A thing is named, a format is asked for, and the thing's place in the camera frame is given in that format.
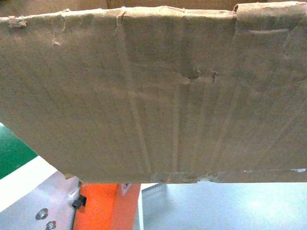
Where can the orange machine panel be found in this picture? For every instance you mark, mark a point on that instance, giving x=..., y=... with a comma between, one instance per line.
x=107, y=207

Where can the white outer conveyor rim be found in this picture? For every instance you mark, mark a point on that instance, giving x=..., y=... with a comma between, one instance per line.
x=23, y=180

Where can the green curved conveyor belt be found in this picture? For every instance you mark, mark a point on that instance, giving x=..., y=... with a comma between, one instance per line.
x=14, y=153

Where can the brown cardboard box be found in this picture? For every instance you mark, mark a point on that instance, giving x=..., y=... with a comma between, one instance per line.
x=144, y=91

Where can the silver conveyor side plate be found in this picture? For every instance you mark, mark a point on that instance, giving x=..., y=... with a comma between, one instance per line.
x=46, y=207

